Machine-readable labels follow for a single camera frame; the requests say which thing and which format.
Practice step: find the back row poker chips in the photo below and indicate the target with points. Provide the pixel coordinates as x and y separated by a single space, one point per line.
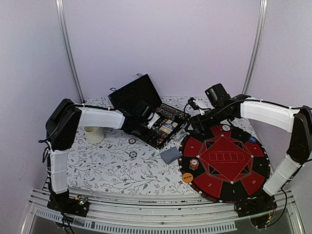
171 112

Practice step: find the round red black poker mat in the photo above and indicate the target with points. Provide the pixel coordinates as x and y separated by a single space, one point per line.
231 168

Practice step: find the orange big blind button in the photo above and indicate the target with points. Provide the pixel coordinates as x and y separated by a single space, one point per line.
187 177

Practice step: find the front row poker chips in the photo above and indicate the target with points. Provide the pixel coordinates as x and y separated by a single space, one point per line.
159 138

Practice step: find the blue white loose chip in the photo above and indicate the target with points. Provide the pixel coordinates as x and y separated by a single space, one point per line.
132 154

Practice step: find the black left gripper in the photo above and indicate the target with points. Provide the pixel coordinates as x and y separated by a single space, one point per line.
150 137

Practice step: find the left aluminium frame post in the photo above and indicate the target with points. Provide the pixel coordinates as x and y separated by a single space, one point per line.
68 50

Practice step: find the blue small blind button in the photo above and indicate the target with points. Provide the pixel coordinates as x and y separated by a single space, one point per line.
252 139

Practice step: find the floral white table mat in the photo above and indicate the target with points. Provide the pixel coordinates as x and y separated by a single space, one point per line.
106 167

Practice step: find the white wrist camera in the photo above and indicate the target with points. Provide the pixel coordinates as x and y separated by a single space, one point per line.
152 120
197 104

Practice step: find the red 5 poker chip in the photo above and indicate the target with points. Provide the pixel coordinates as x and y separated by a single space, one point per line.
194 164

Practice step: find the white dealer button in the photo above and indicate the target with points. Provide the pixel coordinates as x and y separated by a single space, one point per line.
226 128

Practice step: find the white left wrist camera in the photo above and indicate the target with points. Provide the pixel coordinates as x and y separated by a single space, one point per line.
152 120

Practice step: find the red white loose chip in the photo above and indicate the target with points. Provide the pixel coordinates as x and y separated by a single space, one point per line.
132 141

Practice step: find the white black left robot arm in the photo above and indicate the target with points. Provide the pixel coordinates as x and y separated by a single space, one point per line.
61 128

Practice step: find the grey card deck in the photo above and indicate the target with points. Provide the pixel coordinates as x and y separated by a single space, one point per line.
170 155

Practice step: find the row poker chips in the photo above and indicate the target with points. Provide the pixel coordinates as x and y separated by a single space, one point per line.
159 138
171 112

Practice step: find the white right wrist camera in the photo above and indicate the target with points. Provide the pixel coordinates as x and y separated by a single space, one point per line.
197 104

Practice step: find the blue boxed card deck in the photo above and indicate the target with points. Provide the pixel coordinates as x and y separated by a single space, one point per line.
169 126

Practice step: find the aluminium frame post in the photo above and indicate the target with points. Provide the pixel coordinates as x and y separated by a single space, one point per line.
256 45
68 50

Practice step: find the right aluminium frame post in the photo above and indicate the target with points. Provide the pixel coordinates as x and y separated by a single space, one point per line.
256 45

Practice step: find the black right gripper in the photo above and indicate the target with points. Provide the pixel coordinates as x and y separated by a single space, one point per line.
203 126

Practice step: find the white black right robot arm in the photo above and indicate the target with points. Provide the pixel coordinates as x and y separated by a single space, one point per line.
286 131

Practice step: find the open black poker chip case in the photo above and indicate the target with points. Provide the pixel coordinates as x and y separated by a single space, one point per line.
137 101

